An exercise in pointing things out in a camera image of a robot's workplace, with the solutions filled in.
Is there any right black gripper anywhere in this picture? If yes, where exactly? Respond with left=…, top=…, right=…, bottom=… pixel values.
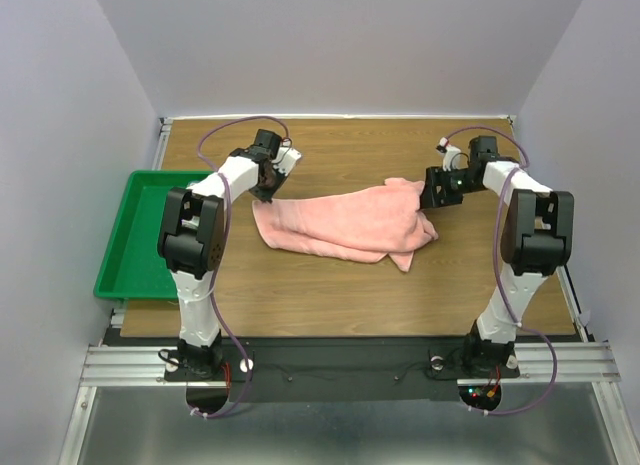
left=413, top=165, right=484, bottom=209

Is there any pink towel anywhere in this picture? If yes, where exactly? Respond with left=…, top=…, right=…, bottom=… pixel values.
left=252, top=178, right=439, bottom=272

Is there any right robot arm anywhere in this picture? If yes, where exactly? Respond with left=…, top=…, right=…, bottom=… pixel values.
left=420, top=136, right=574, bottom=375

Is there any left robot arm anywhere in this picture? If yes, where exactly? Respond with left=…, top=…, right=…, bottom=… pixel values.
left=157, top=129, right=301, bottom=380

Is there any green plastic tray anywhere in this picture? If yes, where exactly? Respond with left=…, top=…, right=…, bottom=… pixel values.
left=94, top=170, right=207, bottom=300

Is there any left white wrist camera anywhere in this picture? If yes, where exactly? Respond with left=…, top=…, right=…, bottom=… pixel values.
left=271, top=146, right=303, bottom=176

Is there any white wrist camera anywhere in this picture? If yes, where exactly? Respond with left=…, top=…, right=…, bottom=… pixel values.
left=271, top=146, right=303, bottom=176
left=436, top=137, right=463, bottom=171

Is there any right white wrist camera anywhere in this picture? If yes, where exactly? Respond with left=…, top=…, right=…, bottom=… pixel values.
left=436, top=137, right=463, bottom=171

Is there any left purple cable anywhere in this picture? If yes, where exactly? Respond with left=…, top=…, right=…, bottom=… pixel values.
left=188, top=115, right=294, bottom=420

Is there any purple cable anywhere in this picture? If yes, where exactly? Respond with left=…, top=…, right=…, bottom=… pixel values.
left=188, top=115, right=294, bottom=420
left=434, top=126, right=559, bottom=417

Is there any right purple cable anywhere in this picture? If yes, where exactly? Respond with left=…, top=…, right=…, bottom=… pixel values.
left=434, top=126, right=559, bottom=417

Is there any aluminium frame rail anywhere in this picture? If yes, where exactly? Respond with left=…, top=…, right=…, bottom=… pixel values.
left=58, top=117, right=624, bottom=465

